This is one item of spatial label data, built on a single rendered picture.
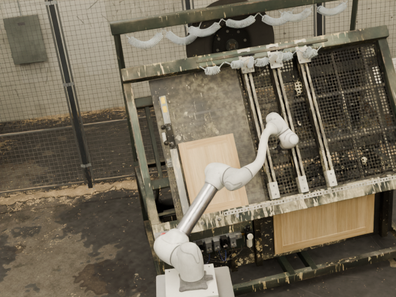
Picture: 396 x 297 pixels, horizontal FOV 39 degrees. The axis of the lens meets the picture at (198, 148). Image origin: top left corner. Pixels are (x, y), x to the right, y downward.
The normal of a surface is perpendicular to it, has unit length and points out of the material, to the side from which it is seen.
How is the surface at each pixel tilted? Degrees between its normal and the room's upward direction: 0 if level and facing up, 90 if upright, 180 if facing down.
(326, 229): 90
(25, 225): 0
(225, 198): 57
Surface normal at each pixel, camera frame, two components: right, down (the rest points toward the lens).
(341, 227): 0.22, 0.40
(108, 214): -0.11, -0.90
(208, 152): 0.13, -0.16
